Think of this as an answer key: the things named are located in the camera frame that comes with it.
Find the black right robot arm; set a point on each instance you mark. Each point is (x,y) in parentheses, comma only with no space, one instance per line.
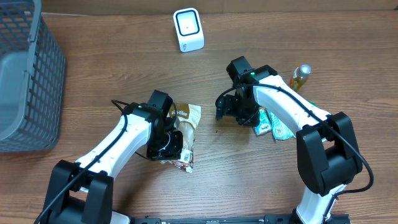
(327,150)

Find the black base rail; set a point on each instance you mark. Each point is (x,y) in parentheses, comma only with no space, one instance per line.
(211,221)

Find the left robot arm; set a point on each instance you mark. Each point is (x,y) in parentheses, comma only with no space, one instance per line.
(82,191)

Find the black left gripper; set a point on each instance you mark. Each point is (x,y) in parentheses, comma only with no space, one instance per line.
(168,149)

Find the teal white carton pack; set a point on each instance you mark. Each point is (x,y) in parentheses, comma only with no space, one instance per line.
(264,125)

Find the brown Pantree snack pouch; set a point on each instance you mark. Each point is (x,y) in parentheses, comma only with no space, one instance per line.
(189,116)

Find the grey plastic mesh basket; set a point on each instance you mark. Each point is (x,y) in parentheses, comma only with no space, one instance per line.
(33,74)

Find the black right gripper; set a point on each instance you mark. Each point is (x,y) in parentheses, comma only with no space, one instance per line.
(227,107)

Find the teal white packet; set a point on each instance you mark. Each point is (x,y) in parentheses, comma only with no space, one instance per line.
(279,130)

